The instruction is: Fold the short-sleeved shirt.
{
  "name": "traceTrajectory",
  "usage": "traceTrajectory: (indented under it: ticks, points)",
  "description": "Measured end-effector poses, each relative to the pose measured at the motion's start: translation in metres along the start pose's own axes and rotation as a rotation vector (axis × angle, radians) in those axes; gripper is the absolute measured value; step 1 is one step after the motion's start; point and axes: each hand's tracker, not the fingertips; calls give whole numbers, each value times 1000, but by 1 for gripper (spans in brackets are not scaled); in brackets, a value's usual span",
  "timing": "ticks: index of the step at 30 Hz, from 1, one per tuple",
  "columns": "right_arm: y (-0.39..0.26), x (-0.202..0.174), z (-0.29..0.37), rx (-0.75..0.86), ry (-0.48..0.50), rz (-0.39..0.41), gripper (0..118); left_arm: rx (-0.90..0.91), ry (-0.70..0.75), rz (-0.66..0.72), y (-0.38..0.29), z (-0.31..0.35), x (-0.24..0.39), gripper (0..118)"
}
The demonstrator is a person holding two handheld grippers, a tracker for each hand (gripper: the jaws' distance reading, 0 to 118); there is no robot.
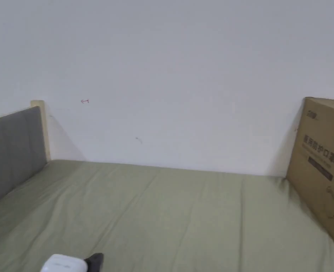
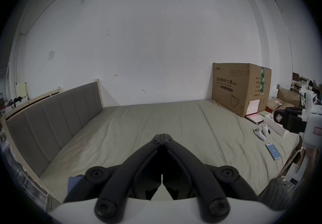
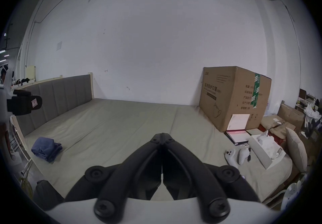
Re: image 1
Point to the brown cardboard carton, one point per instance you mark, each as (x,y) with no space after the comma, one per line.
(323,167)

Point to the grey padded headboard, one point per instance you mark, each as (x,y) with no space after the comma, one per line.
(11,147)

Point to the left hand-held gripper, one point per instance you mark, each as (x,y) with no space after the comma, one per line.
(67,263)

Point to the bed with pale green sheet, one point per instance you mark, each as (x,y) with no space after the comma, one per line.
(161,215)

